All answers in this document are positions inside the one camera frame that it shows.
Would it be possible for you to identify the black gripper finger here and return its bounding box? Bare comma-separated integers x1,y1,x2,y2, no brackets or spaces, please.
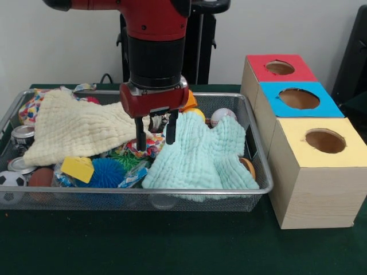
166,110,179,146
134,116,147,152

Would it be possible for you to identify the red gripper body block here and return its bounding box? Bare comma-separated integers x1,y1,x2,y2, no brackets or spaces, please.
119,76,190,119

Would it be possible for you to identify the multicoloured spotted fabric toy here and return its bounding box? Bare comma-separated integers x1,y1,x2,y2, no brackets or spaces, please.
123,133,167,158

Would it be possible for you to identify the wooden box with three holes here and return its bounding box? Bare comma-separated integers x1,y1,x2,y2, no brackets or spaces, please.
240,53,367,230

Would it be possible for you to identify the green spiky ball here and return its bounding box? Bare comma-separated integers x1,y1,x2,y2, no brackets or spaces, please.
108,148,150,172

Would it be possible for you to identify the orange toy block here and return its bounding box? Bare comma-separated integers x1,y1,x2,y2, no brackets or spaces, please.
183,91,198,112

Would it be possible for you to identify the mint green waffle cloth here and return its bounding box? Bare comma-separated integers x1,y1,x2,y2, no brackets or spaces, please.
141,110,260,201

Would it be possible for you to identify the blue spiky ball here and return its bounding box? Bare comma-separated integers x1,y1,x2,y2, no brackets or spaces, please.
83,157,127,189

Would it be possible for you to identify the white baseball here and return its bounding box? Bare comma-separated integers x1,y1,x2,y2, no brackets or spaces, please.
210,108,238,128

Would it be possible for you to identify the cream waffle cloth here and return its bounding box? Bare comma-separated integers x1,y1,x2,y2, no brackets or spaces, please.
22,89,158,167

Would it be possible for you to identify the yellow cheese wedge toy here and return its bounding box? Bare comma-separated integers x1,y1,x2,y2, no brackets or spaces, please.
60,156,95,183

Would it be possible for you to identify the brown toy football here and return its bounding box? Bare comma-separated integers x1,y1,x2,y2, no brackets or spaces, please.
28,167,55,187

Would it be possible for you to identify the dark green tablecloth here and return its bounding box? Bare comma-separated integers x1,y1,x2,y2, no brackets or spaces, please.
0,83,367,275
339,93,367,115

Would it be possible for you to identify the multicoloured patterned cloth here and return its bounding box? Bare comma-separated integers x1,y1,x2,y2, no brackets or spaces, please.
18,82,100,127

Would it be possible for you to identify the black white soccer ball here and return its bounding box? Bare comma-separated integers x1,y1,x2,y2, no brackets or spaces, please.
0,171,27,204

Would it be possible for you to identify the black office chair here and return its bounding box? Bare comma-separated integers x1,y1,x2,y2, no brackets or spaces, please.
331,4,367,107

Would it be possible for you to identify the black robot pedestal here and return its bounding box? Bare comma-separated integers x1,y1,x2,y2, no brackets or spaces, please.
116,0,232,85

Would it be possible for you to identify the silver wire mesh bin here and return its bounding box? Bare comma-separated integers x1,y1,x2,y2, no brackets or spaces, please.
0,88,275,213

